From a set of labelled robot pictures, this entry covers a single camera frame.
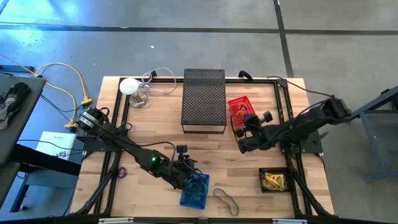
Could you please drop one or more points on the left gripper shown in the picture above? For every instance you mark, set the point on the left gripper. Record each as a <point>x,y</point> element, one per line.
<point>185,171</point>

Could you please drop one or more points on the black plastic basket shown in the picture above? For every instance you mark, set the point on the black plastic basket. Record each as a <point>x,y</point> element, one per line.
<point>260,180</point>

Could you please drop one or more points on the blue plastic basket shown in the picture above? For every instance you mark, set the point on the blue plastic basket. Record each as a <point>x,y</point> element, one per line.
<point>199,203</point>

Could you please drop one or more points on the blue gray metal stand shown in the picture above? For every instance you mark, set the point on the blue gray metal stand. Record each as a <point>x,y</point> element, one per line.
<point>40,180</point>

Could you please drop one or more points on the blue gray metal table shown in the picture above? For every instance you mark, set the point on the blue gray metal table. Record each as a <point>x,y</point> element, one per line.
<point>373,124</point>

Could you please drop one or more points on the dark gray side table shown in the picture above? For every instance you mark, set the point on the dark gray side table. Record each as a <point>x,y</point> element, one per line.
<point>34,102</point>

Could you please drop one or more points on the gray black work gloves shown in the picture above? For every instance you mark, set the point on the gray black work gloves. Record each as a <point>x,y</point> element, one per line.
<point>12,99</point>

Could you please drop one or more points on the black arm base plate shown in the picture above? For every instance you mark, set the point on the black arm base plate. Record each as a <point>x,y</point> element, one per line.
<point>93,146</point>
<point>311,147</point>

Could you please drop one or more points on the red plastic basket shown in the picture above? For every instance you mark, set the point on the red plastic basket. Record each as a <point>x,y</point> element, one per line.
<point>233,101</point>

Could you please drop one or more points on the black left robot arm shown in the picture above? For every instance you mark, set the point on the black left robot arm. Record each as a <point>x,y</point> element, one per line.
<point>130,149</point>

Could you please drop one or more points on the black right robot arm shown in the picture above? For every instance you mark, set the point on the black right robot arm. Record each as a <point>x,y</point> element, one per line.
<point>304,124</point>

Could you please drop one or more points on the silver edge bracket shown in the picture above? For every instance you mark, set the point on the silver edge bracket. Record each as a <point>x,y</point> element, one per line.
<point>289,221</point>
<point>116,221</point>

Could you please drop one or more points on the black aluminium table frame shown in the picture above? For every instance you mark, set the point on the black aluminium table frame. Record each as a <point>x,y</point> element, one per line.
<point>261,81</point>

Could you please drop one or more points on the small black plug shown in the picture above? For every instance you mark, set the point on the small black plug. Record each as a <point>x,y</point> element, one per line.
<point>154,73</point>

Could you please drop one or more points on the black perforated metal shelf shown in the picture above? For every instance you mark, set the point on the black perforated metal shelf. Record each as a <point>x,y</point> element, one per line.
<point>203,96</point>

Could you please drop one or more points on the white booklet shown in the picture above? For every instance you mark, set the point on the white booklet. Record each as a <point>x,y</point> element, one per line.
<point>56,144</point>

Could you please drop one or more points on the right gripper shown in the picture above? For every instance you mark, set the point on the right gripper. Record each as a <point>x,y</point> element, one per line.
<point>256,130</point>

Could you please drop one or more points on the white dome desk lamp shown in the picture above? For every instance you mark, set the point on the white dome desk lamp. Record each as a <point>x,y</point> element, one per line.
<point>129,86</point>

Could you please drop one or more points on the black bench bar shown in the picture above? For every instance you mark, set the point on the black bench bar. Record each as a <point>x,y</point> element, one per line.
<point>46,161</point>

